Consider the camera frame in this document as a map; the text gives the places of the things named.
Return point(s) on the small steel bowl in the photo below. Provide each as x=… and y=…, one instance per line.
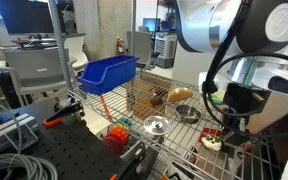
x=188, y=114

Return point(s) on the bread loaf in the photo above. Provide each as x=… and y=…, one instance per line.
x=180, y=94

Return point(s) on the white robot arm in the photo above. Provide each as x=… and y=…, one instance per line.
x=255, y=31

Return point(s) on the metal shelf post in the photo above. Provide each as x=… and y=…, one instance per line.
x=58, y=36

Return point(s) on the blue plastic storage bin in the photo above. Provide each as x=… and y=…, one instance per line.
x=104, y=75

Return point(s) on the orange red toy block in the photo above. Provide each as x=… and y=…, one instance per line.
x=116, y=139

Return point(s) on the black orange clamp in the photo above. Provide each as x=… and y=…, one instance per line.
x=56, y=118

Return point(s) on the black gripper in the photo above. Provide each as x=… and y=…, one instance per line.
x=240, y=102

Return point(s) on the grey office chair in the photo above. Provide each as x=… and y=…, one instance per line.
x=36, y=71

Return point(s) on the cream bowl with teal band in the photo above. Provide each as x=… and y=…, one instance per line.
x=212, y=142

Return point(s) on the red object under shelf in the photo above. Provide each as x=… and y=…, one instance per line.
x=209, y=131

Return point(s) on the aluminium rail profile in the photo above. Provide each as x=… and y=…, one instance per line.
x=9, y=133

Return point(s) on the brown kiwi fruit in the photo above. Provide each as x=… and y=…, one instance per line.
x=156, y=101

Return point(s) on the red fire extinguisher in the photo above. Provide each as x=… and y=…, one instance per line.
x=120, y=48

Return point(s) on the white office chair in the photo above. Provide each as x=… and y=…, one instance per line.
x=74, y=43

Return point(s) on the brown cardboard box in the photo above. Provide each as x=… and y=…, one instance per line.
x=277, y=115

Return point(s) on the steel pot lid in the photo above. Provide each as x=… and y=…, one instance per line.
x=157, y=125

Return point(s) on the black monitor screen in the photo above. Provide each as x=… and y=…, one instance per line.
x=26, y=16

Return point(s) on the wire shelf rack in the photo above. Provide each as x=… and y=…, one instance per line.
x=183, y=135

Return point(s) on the grey chair in background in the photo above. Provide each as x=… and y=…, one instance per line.
x=139, y=45

